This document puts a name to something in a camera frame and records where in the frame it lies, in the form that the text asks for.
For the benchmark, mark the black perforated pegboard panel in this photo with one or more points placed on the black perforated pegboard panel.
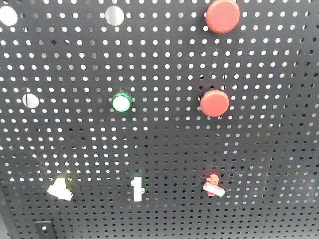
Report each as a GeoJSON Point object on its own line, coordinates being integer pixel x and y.
{"type": "Point", "coordinates": [63, 60]}

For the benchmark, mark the yellow rotary switch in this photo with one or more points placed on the yellow rotary switch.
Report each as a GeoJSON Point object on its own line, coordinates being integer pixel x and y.
{"type": "Point", "coordinates": [58, 189]}

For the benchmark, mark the red mushroom button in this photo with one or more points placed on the red mushroom button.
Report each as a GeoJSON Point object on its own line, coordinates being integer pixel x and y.
{"type": "Point", "coordinates": [214, 103]}
{"type": "Point", "coordinates": [222, 16]}

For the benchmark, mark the red rotary switch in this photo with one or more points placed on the red rotary switch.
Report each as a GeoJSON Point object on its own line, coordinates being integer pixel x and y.
{"type": "Point", "coordinates": [211, 186]}

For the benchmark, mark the left black table clamp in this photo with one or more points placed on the left black table clamp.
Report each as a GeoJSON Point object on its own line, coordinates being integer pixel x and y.
{"type": "Point", "coordinates": [45, 230]}

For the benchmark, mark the green illuminated push button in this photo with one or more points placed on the green illuminated push button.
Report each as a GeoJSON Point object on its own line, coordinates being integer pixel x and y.
{"type": "Point", "coordinates": [122, 102]}

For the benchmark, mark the lower red mushroom button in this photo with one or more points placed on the lower red mushroom button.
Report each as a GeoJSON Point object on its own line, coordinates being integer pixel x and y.
{"type": "Point", "coordinates": [214, 103]}

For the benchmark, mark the upper red mushroom button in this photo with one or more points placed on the upper red mushroom button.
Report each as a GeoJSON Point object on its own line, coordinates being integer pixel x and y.
{"type": "Point", "coordinates": [222, 16]}

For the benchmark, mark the white green rotary switch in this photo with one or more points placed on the white green rotary switch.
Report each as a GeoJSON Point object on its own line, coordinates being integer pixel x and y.
{"type": "Point", "coordinates": [138, 190]}

